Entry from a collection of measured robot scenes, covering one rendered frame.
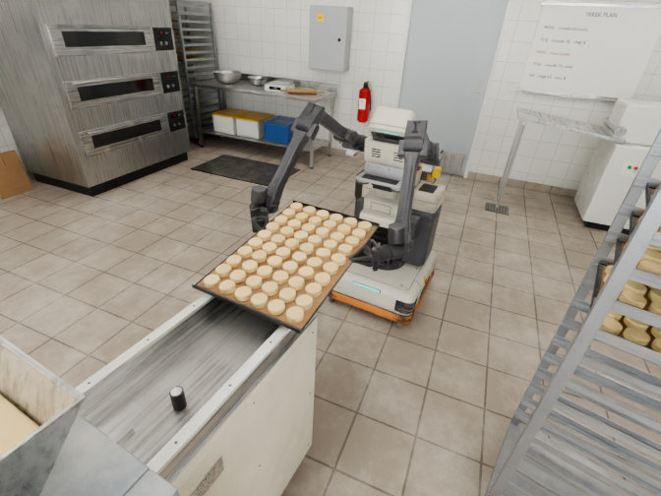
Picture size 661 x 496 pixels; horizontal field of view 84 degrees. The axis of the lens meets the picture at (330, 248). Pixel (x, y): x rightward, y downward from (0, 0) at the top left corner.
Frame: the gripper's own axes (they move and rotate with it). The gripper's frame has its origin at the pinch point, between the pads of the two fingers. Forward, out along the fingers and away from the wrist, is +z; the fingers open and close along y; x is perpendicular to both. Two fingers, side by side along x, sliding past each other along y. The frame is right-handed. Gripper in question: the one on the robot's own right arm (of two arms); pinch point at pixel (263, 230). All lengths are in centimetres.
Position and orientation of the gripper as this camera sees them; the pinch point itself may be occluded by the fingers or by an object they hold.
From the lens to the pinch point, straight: 143.7
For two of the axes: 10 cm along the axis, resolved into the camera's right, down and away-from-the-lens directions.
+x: 9.5, -1.6, 2.5
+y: 0.1, -8.1, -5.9
